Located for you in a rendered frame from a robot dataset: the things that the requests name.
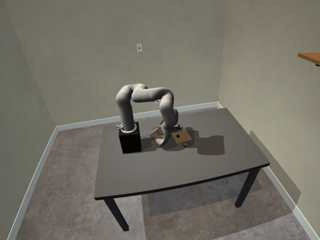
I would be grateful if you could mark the orange flat mat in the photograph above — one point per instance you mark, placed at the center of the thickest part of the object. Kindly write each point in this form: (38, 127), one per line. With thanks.
(183, 137)

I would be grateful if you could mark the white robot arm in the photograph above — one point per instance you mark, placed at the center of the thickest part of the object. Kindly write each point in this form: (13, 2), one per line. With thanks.
(139, 93)

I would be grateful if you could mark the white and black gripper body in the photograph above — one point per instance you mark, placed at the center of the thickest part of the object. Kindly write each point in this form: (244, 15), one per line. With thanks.
(174, 128)

